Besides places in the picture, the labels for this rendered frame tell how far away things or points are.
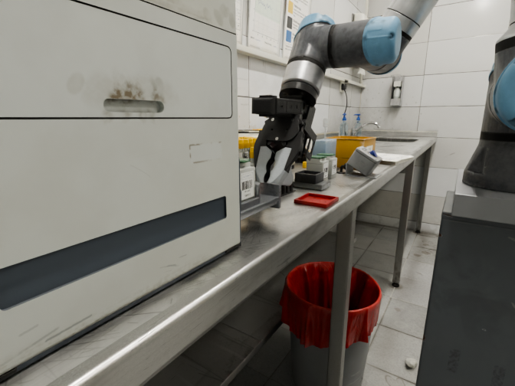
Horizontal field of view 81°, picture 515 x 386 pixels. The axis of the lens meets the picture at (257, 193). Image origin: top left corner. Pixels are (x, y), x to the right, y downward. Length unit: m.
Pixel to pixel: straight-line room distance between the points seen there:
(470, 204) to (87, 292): 0.56
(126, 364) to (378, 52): 0.55
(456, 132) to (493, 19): 0.85
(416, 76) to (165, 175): 2.93
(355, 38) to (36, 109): 0.49
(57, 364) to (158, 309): 0.08
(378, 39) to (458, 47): 2.56
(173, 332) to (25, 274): 0.12
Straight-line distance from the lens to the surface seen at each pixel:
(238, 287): 0.35
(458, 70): 3.11
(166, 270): 0.32
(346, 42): 0.60
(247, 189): 0.44
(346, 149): 1.04
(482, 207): 0.62
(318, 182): 0.74
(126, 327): 0.29
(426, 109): 3.10
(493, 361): 0.78
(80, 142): 0.25
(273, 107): 0.48
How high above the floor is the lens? 1.04
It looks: 14 degrees down
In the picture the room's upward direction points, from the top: straight up
